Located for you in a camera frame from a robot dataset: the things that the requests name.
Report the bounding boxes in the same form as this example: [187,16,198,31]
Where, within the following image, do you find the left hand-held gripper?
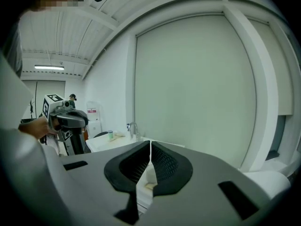
[42,93,88,143]

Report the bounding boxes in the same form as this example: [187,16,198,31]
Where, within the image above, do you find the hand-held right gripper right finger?
[141,140,271,226]

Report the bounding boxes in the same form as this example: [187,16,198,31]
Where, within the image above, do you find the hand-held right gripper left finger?
[58,140,151,226]

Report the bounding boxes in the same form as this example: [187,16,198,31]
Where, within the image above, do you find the beige cloth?
[110,132,127,142]

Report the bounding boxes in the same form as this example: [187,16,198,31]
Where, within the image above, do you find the person's left forearm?
[18,122,33,136]

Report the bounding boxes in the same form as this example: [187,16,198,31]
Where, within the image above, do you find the person's left hand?
[31,117,61,140]

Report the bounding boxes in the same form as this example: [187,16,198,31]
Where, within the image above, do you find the white water dispenser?
[86,100,102,138]

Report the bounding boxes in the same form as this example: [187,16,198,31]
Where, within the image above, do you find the black stand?
[28,81,39,120]

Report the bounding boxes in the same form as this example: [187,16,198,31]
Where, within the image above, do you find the ceiling tube lamp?
[34,65,65,70]

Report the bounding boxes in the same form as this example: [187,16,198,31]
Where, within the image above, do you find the chrome faucet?
[128,121,140,141]

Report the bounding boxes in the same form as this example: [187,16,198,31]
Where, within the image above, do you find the person's grey t-shirt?
[3,20,24,79]

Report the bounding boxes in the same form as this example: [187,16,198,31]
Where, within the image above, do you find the dark window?
[267,115,286,161]

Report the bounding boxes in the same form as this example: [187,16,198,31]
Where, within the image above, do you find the wide pale roller blind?
[135,13,257,169]

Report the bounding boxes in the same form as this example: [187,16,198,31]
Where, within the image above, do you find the narrow pale roller blind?
[248,17,294,116]

